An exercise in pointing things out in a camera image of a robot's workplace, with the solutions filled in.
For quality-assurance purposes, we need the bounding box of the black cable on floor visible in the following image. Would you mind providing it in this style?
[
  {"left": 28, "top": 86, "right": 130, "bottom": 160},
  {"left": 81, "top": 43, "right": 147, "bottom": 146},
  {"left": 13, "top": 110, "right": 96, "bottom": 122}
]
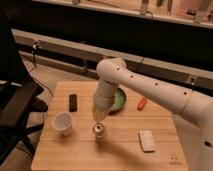
[{"left": 19, "top": 41, "right": 55, "bottom": 98}]

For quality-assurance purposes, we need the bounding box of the white paper cup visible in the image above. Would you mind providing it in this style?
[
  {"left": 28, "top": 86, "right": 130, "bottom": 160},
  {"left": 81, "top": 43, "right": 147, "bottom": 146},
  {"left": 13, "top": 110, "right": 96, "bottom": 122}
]
[{"left": 52, "top": 112, "right": 73, "bottom": 136}]

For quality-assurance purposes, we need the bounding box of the black rectangular block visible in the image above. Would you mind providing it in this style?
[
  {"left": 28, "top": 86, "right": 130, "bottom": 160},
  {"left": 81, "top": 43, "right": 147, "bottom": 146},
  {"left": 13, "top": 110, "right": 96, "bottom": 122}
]
[{"left": 69, "top": 94, "right": 77, "bottom": 112}]

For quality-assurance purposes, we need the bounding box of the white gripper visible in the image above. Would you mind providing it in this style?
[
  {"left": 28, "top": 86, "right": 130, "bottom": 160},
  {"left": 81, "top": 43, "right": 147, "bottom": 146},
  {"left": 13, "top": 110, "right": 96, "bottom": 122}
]
[{"left": 93, "top": 106, "right": 110, "bottom": 123}]

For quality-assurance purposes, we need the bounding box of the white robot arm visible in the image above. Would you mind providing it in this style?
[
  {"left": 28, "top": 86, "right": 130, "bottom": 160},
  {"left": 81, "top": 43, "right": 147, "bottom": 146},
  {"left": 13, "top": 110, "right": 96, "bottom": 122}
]
[{"left": 93, "top": 58, "right": 213, "bottom": 171}]

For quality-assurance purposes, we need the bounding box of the black office chair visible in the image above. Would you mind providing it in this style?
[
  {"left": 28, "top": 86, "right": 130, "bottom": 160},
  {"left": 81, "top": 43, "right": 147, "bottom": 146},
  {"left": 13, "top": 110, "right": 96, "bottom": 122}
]
[{"left": 0, "top": 4, "right": 48, "bottom": 166}]

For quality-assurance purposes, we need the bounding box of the small clear bottle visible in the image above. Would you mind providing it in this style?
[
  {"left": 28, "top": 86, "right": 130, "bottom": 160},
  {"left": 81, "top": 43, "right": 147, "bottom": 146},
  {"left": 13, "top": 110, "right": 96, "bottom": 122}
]
[{"left": 93, "top": 123, "right": 105, "bottom": 137}]

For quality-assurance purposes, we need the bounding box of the green bowl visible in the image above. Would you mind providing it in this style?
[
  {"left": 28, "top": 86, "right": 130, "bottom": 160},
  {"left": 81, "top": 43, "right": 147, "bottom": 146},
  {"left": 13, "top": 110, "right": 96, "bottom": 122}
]
[{"left": 111, "top": 88, "right": 126, "bottom": 112}]

